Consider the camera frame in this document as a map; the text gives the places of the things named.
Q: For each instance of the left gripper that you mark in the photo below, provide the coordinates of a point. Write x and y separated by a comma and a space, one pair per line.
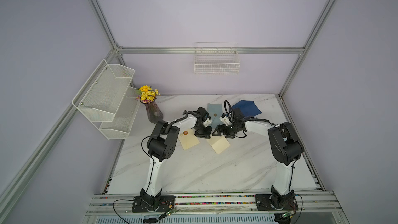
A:
206, 135

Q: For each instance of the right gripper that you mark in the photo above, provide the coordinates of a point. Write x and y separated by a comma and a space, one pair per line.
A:
225, 133

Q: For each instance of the peach paper sheet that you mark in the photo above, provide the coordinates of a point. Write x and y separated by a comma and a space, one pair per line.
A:
218, 143

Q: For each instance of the teal envelope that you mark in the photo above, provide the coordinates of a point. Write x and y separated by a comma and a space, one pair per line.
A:
215, 111

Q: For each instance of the cream envelope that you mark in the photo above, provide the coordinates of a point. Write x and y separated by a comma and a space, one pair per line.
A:
188, 139

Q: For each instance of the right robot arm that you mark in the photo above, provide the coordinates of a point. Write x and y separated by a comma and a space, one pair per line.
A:
286, 148

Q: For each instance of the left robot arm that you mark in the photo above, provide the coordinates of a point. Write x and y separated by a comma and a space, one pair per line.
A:
162, 144

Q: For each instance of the dark blue envelope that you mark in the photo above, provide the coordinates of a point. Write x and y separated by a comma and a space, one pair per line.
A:
248, 108

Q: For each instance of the dark glass vase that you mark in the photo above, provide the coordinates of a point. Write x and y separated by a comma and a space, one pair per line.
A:
154, 113

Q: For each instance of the yellow flower bouquet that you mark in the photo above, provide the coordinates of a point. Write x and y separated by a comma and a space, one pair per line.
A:
147, 94

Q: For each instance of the white mesh two-tier shelf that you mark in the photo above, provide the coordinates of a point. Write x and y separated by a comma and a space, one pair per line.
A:
108, 100

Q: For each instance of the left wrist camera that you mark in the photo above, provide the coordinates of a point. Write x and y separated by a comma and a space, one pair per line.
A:
207, 122

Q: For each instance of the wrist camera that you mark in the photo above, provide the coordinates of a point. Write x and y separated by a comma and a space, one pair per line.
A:
207, 122
225, 120

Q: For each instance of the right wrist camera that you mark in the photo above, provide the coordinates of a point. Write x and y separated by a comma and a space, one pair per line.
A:
225, 120

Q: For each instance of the white wire wall basket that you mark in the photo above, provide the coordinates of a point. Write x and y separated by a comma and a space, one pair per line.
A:
216, 58

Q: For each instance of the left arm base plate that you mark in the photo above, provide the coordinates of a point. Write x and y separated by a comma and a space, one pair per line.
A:
148, 203

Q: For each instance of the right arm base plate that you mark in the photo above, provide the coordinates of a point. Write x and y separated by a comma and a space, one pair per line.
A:
276, 202

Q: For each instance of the aluminium front rail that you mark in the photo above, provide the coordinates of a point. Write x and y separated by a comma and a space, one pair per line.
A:
308, 207

